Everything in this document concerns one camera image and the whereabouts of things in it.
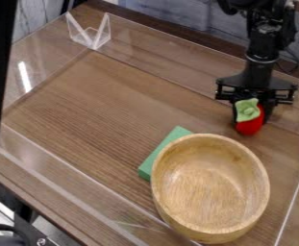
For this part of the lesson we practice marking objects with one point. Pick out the black metal mount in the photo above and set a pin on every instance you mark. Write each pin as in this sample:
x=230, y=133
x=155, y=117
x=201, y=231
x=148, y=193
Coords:
x=18, y=233

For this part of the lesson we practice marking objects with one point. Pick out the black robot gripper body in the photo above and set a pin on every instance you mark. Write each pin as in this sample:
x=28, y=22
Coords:
x=243, y=86

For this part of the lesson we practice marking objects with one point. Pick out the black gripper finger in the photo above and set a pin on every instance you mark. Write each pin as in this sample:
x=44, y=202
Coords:
x=234, y=112
x=268, y=105

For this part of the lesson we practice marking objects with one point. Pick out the red felt fruit green leaves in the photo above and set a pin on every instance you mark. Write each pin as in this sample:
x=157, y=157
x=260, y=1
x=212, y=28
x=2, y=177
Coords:
x=248, y=116

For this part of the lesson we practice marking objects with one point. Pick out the clear acrylic tray wall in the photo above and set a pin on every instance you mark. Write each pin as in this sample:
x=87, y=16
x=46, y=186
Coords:
x=87, y=112

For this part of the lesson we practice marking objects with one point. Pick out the round wooden bowl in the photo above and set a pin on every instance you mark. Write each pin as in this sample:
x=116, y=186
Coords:
x=209, y=187

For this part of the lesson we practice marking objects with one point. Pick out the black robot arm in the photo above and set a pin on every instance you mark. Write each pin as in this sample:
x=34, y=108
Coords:
x=271, y=32

